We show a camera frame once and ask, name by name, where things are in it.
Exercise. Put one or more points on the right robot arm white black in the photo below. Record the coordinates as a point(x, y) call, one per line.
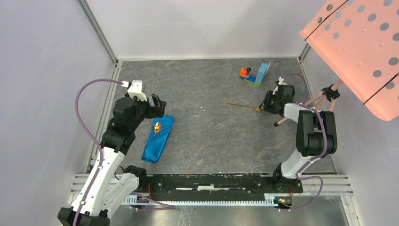
point(315, 134)

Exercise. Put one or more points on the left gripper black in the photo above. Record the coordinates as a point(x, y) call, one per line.
point(153, 111)

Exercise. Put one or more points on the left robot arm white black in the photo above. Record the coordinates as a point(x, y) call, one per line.
point(96, 204)

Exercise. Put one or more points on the pink perforated music stand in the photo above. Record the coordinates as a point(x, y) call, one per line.
point(359, 41)

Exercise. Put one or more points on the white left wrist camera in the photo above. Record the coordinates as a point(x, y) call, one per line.
point(135, 89)

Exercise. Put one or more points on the iridescent spoon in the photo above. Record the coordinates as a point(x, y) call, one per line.
point(156, 129)

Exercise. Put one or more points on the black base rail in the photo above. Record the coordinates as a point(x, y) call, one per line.
point(253, 189)

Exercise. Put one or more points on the toy brick set colourful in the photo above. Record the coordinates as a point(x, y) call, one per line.
point(246, 75)

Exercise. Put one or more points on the blue cloth napkin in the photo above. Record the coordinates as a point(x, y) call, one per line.
point(155, 147)

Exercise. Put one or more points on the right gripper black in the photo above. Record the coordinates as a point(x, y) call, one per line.
point(265, 105)

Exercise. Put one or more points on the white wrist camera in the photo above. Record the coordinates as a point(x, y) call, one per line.
point(279, 82)
point(135, 89)

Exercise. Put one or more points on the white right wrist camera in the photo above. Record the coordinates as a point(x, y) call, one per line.
point(279, 82)

